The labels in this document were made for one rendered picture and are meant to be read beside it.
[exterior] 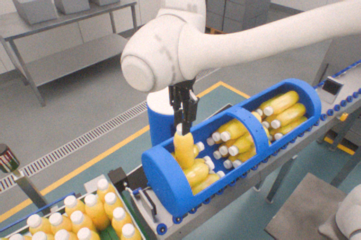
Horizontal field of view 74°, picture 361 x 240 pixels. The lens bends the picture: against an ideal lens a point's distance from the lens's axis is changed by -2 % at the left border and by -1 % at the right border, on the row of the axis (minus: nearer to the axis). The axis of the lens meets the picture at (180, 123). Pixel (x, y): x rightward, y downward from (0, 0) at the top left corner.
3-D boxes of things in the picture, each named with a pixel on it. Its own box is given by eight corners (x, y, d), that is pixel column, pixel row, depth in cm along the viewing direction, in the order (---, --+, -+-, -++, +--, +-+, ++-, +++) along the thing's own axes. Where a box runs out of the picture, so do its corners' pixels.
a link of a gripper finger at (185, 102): (188, 84, 70) (191, 86, 69) (192, 116, 76) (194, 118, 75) (177, 89, 69) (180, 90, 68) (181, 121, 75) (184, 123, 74)
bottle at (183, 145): (187, 151, 99) (184, 120, 86) (197, 163, 95) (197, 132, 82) (172, 160, 97) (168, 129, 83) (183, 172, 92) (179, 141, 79)
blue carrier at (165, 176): (311, 136, 131) (331, 93, 112) (180, 231, 94) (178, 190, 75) (269, 110, 148) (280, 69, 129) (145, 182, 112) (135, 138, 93)
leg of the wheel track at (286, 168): (273, 201, 206) (299, 155, 163) (269, 205, 204) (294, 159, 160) (268, 196, 210) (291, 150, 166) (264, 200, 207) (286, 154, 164)
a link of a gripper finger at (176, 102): (176, 88, 69) (173, 85, 70) (172, 112, 78) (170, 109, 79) (186, 83, 71) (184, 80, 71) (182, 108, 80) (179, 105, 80)
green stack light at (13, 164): (21, 168, 91) (15, 160, 88) (3, 176, 88) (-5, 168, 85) (18, 156, 95) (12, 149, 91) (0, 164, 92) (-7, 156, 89)
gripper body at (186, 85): (203, 71, 64) (201, 98, 71) (184, 58, 69) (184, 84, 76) (180, 80, 61) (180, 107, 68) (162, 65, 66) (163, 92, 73)
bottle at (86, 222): (79, 237, 97) (64, 217, 85) (95, 226, 101) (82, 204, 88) (87, 251, 94) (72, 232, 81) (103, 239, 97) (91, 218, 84)
